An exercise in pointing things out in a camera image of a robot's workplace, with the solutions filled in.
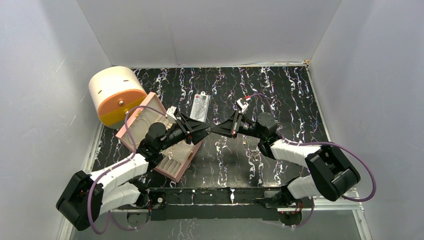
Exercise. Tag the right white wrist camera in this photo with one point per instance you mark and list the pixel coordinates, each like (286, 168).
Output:
(243, 104)

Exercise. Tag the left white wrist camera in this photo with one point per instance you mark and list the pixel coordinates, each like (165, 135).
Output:
(170, 114)

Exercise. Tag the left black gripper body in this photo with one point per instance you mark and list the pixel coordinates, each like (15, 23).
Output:
(179, 133)

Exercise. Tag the silver jewelry in box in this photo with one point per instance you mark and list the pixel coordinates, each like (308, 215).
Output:
(170, 155)

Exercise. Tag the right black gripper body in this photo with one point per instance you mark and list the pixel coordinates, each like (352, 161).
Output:
(243, 127)

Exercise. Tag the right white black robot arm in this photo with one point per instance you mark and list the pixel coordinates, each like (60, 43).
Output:
(331, 174)

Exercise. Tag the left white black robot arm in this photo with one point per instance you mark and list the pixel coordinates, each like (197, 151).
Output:
(89, 195)

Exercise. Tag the pink open jewelry box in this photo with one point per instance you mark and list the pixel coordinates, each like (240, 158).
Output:
(145, 132)

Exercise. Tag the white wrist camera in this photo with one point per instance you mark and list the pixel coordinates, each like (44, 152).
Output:
(243, 104)
(170, 114)

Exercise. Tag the clear packaged necklace card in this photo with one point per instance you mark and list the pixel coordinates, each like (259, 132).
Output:
(200, 107)

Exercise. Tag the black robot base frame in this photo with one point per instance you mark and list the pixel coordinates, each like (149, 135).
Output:
(263, 203)

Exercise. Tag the white orange cylindrical drawer box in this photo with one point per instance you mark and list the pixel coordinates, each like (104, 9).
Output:
(115, 91)

